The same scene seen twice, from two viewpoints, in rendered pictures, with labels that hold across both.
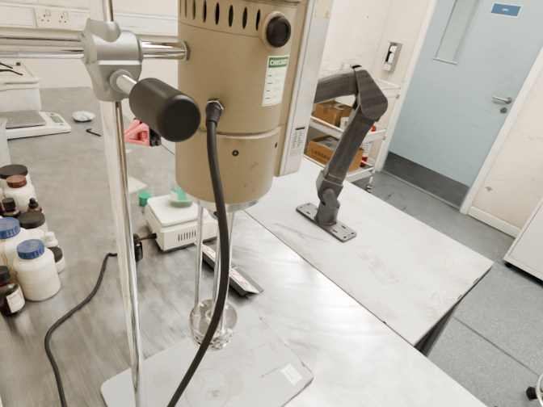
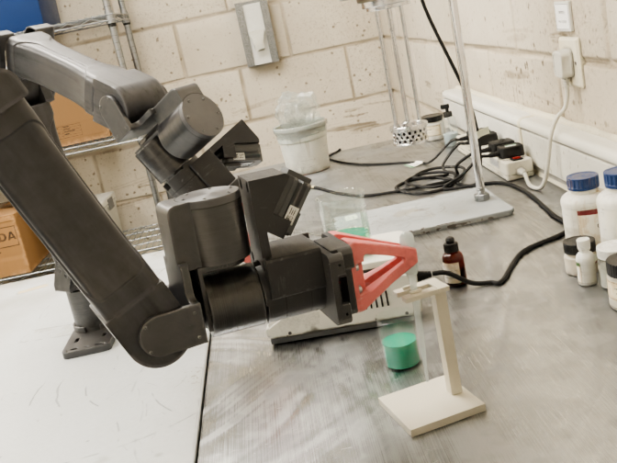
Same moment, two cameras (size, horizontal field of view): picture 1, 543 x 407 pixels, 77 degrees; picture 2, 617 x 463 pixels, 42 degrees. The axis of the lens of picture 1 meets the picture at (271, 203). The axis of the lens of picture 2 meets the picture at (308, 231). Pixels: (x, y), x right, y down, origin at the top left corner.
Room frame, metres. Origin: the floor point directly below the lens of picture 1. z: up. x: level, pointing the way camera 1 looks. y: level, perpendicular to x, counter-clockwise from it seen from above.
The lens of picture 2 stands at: (1.49, 0.90, 1.30)
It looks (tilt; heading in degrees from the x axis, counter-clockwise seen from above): 15 degrees down; 225
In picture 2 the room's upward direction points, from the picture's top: 12 degrees counter-clockwise
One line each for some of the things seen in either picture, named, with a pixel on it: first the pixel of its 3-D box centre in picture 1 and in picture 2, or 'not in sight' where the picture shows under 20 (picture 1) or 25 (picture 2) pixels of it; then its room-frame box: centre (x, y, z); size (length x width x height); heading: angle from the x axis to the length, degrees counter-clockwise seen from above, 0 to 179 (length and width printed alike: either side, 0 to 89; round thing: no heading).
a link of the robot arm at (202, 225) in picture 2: not in sight; (184, 265); (1.08, 0.35, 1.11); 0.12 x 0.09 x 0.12; 158
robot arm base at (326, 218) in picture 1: (327, 211); (92, 305); (0.89, -0.17, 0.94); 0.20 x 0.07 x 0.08; 46
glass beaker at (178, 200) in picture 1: (181, 190); (344, 225); (0.73, 0.23, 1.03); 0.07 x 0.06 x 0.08; 22
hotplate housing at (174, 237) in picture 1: (187, 219); (348, 287); (0.73, 0.21, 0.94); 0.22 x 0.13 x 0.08; 129
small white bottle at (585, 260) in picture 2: (52, 245); (585, 261); (0.57, 0.47, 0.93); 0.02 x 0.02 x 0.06
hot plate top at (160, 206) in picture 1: (177, 207); (362, 253); (0.72, 0.23, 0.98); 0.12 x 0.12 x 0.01; 39
